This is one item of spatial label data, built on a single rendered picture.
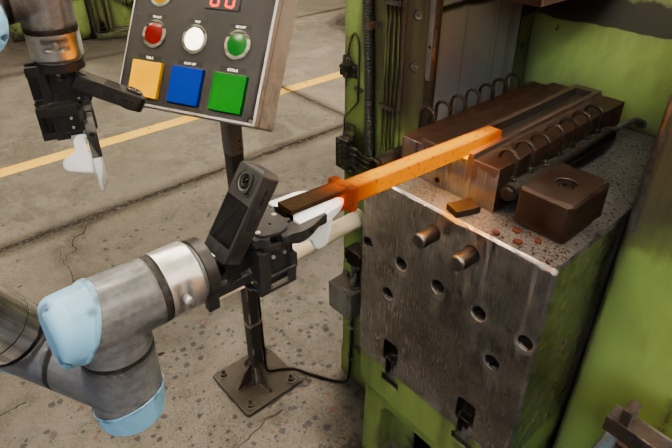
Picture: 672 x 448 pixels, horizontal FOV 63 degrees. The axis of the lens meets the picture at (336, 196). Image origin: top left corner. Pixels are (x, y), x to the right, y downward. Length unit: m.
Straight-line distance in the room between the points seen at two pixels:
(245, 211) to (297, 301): 1.49
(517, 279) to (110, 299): 0.56
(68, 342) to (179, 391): 1.30
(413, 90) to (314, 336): 1.07
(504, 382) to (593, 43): 0.71
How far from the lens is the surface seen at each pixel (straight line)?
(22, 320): 0.67
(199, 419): 1.78
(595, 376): 1.16
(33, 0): 0.90
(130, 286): 0.58
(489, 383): 1.02
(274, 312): 2.04
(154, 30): 1.23
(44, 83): 0.95
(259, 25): 1.10
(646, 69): 1.26
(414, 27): 1.11
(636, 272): 1.01
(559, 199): 0.85
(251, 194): 0.60
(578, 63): 1.32
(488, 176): 0.89
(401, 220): 0.97
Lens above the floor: 1.39
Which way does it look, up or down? 31 degrees down
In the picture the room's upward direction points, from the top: straight up
